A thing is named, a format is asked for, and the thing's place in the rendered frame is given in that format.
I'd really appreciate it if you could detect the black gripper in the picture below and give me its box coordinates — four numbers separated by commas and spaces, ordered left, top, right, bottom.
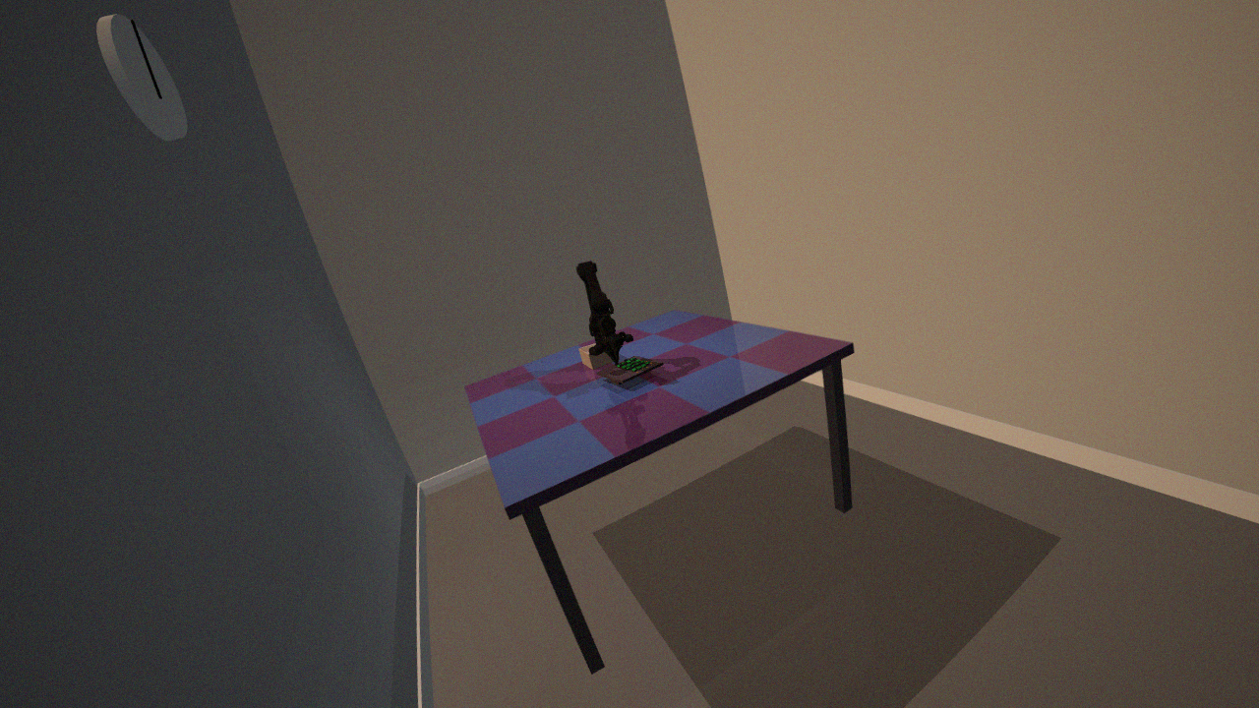
589, 330, 633, 364

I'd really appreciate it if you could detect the brown switch panel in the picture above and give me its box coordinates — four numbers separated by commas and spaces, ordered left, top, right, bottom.
596, 357, 663, 385

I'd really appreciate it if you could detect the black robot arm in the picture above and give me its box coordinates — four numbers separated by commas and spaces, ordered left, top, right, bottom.
575, 262, 627, 346

